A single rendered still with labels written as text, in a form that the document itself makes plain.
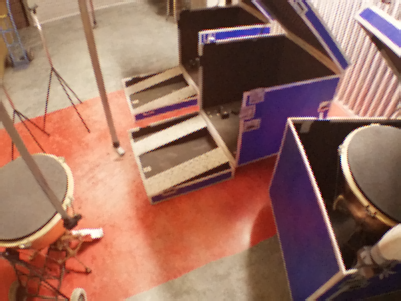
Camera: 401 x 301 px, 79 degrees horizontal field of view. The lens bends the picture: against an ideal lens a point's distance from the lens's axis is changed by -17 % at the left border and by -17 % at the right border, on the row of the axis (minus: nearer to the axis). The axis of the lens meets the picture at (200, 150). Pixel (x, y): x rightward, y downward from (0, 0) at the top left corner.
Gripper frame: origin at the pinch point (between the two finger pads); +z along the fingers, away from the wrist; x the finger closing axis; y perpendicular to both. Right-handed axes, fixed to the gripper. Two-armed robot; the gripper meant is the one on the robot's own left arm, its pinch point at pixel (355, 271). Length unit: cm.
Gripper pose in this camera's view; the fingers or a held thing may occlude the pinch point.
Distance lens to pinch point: 141.0
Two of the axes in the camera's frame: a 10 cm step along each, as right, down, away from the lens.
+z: -1.7, 6.9, 7.1
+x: -0.6, -7.2, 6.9
